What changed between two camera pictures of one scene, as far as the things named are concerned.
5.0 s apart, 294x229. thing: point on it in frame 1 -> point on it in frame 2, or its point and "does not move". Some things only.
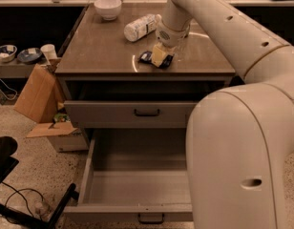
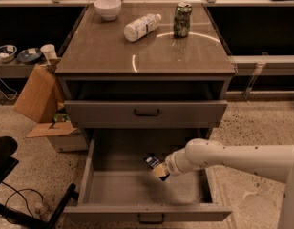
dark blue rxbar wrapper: [146, 56] -> [152, 160]
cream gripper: [169, 37] -> [173, 165]
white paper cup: [49, 51] does not move
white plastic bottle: [141, 27] does not move
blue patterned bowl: [5, 52] does not move
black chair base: [4, 163] does not move
